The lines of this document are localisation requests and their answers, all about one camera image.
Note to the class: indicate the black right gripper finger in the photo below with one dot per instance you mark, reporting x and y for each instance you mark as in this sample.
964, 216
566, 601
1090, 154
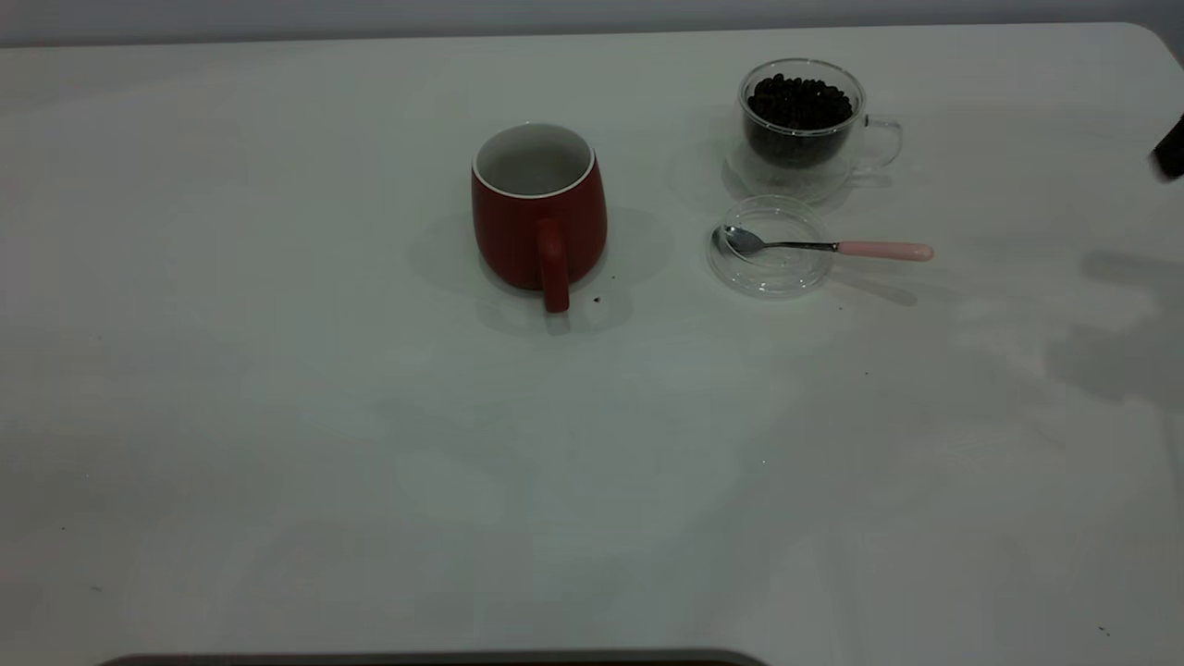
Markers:
1173, 153

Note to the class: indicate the red ceramic mug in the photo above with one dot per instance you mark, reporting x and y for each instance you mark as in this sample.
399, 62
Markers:
518, 231

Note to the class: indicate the dark coffee beans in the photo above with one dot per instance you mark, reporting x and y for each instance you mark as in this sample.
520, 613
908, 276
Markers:
800, 106

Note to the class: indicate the clear round glass lid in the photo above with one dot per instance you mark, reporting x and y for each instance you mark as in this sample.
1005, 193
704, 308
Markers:
772, 277

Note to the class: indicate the clear double-wall glass cup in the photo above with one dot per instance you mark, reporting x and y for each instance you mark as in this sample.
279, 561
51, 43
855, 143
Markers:
784, 181

